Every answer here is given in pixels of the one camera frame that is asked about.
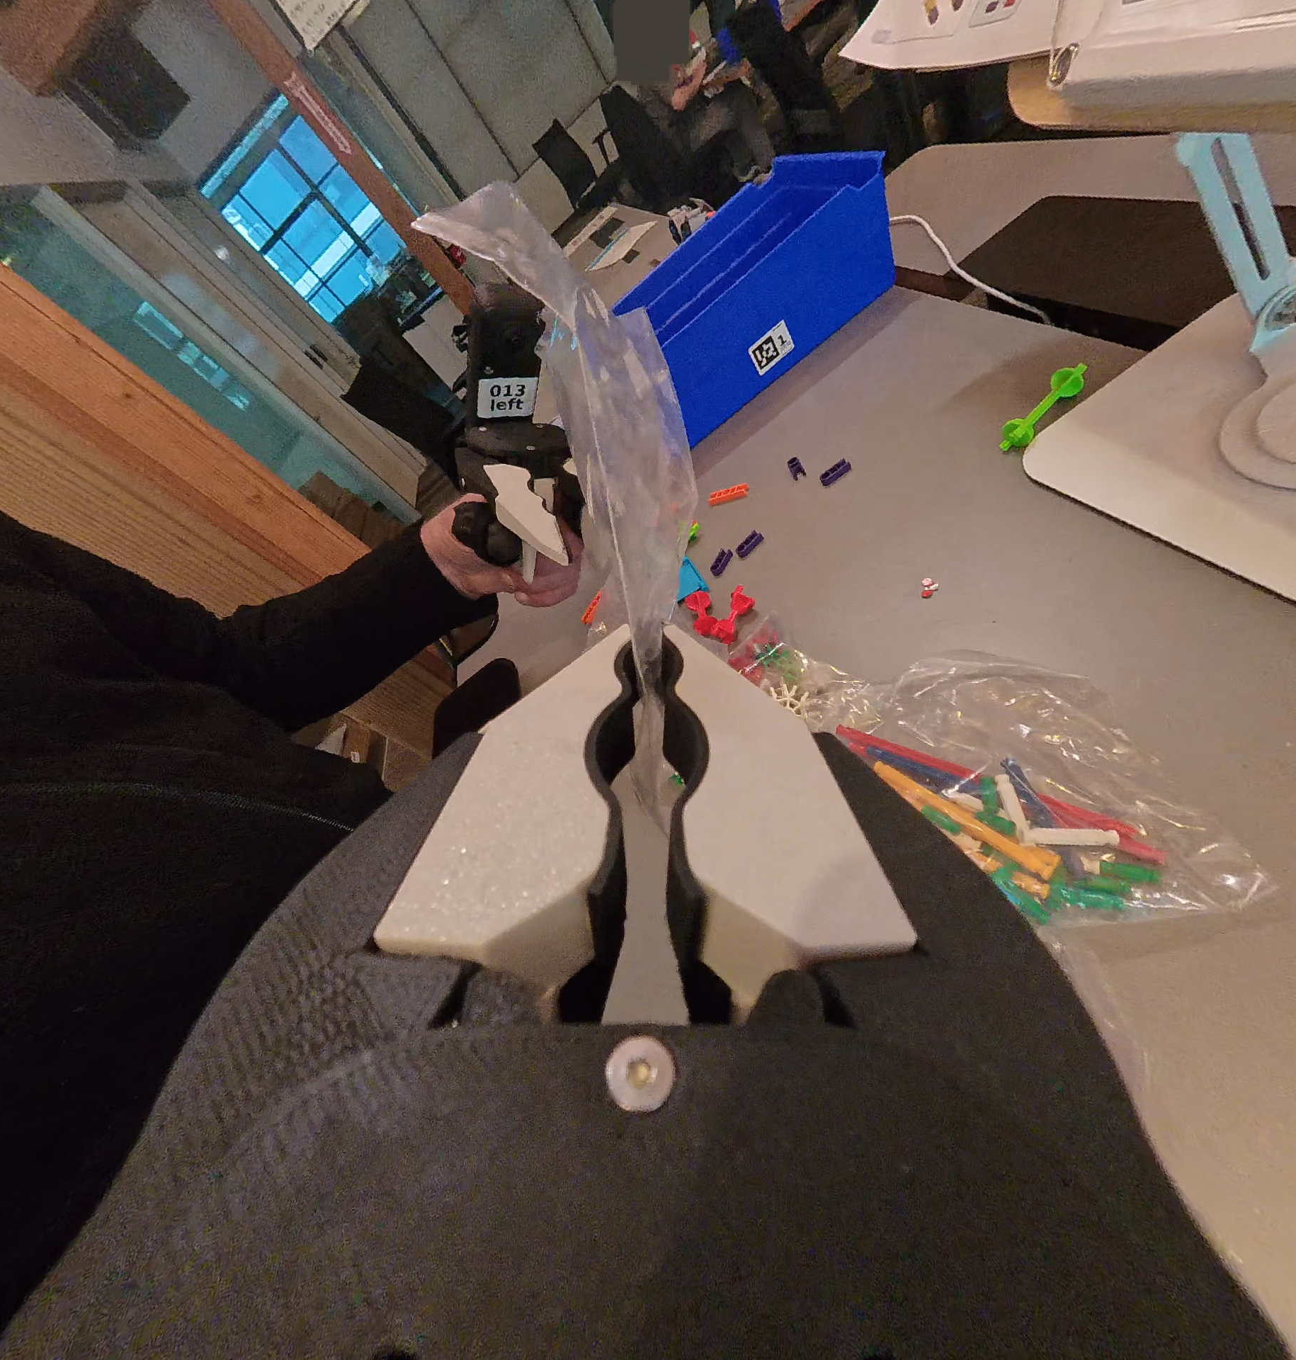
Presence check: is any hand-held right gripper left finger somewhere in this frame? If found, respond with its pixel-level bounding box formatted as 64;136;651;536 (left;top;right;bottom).
375;623;642;1023

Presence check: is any person's black clothing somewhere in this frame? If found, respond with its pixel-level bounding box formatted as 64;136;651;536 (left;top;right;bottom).
0;494;398;1360

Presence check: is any black wall speaker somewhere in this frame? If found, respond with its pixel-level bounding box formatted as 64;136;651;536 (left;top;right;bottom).
69;21;195;142

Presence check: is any clear bag of small parts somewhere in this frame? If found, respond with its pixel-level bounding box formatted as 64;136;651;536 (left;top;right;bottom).
412;181;704;841

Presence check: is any person's left hand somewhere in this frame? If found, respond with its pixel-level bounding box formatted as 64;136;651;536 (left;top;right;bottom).
420;513;588;610

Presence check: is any black office chair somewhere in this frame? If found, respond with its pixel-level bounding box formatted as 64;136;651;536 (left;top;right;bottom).
726;0;836;126
532;120;597;200

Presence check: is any blue plastic bin with tag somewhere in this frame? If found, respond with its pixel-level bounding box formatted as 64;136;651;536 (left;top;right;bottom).
614;153;898;451

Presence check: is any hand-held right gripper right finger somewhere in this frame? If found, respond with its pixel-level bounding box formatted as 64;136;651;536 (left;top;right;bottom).
660;623;920;1023

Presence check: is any toy instruction sheet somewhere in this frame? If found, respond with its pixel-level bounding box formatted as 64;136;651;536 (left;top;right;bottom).
839;0;1296;77

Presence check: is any clear bag of snowflake connectors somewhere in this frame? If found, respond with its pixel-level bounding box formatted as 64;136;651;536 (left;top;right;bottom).
728;627;886;736

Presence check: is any white stand with wooden board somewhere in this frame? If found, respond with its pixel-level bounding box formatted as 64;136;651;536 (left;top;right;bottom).
1008;41;1296;620

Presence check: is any lime green toy rod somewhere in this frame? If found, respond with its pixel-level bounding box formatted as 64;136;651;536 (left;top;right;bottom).
998;363;1092;457

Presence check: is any white cable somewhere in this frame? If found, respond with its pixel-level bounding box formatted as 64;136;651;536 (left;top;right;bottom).
886;213;1055;327

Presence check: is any white paper sheet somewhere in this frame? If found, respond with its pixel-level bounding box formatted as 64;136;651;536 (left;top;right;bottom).
562;208;661;273

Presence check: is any person's left forearm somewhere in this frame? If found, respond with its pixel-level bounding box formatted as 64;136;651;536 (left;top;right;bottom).
219;517;503;736

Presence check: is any clear bag of colourful rods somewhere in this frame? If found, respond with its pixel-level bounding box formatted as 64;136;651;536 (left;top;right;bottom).
834;650;1278;927

